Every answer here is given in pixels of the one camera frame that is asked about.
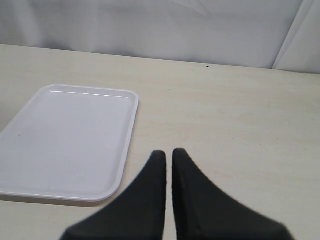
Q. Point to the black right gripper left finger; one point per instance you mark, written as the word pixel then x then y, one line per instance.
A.
pixel 137 214

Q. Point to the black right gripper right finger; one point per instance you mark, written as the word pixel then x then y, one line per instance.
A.
pixel 202 211

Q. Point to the white rectangular plastic tray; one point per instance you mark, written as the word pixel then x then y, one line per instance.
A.
pixel 68 143

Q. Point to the white backdrop curtain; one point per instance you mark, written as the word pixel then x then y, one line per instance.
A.
pixel 271 34

